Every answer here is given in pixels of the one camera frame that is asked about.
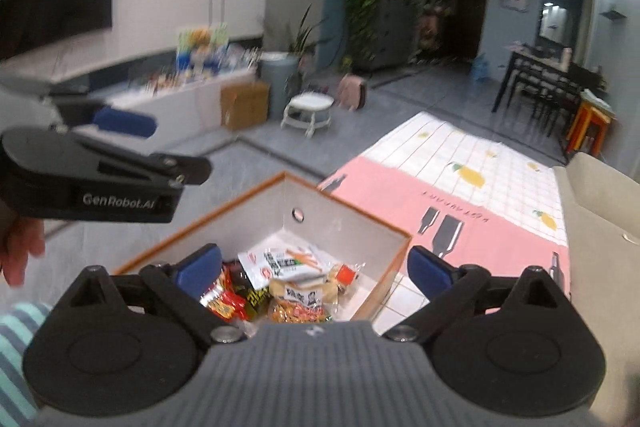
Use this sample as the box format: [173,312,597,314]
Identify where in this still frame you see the pink heater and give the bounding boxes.
[337,74,370,112]

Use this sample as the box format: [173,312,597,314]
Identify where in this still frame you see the small red white snack packet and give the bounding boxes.
[300,262,367,304]

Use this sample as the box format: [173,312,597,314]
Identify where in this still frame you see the person's left hand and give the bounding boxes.
[0,206,47,288]

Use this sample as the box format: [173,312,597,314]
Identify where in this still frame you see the grey plant pot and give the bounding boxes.
[257,52,301,118]

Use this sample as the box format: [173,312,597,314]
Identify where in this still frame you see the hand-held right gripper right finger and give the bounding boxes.
[382,245,573,343]

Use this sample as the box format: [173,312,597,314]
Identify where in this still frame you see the orange stool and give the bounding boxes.
[565,99,613,158]

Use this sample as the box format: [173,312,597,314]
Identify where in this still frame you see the pink white printed tablecloth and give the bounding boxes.
[317,111,571,335]

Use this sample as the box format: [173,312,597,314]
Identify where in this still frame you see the row of small figurines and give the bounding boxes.
[145,47,261,92]

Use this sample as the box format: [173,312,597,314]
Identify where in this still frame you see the potted long-leaf plant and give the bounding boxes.
[270,4,331,72]

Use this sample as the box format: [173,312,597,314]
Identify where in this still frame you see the plush toy picture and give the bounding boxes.
[176,23,230,72]

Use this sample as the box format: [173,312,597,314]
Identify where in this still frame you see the black dining chair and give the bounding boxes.
[515,69,556,122]
[550,62,588,132]

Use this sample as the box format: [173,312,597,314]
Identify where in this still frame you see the shoe rack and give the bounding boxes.
[417,2,453,58]

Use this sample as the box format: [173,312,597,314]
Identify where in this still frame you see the orange cardboard box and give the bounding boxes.
[112,171,413,325]

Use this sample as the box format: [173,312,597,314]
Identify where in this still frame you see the white rolling stool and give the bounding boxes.
[280,92,335,138]

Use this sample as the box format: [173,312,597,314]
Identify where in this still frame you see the leafy plant on dresser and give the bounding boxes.
[342,0,401,68]

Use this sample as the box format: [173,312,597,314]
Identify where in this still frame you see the red stick snack bag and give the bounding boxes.
[199,269,249,323]

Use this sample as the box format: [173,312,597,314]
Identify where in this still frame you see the beige sofa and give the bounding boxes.
[552,152,640,427]

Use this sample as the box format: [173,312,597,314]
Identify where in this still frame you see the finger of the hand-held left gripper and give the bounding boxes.
[50,99,158,138]
[147,153,213,202]

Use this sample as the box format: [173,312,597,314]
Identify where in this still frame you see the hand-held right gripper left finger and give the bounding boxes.
[65,243,251,345]

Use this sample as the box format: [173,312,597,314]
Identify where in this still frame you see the black dining table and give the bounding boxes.
[492,48,608,128]

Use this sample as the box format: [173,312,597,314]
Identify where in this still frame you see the teal striped clothing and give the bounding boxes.
[0,302,53,427]

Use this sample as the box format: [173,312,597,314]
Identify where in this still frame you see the papers on stool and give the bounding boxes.
[580,89,616,112]

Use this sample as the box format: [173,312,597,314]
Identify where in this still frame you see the dark brown snack packet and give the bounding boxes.
[222,259,275,322]

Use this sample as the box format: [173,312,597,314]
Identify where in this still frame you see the brown cardboard carton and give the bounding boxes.
[220,81,272,132]

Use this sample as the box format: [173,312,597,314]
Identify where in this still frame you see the white tv console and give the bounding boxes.
[50,69,261,128]

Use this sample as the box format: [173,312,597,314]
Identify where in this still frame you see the white carrot-print snack packet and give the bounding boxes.
[236,246,327,284]

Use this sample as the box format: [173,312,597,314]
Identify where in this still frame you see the grey dresser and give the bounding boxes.
[372,0,421,68]

